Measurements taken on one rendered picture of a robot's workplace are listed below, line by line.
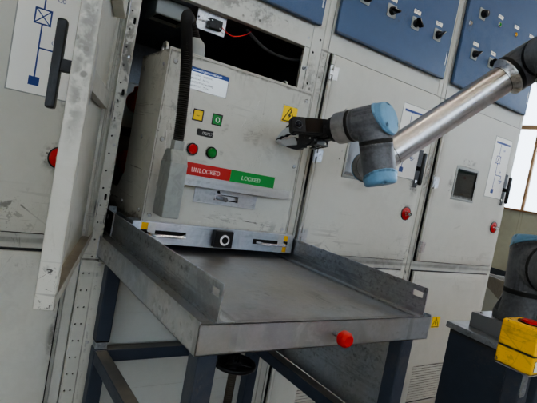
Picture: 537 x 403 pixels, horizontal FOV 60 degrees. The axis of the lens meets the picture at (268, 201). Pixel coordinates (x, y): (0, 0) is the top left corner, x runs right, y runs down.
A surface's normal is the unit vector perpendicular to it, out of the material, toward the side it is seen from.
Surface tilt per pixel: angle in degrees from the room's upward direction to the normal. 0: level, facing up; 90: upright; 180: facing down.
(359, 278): 90
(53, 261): 90
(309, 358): 90
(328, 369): 90
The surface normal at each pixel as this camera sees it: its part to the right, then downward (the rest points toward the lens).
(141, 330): 0.54, 0.15
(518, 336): -0.82, -0.12
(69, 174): 0.27, 0.11
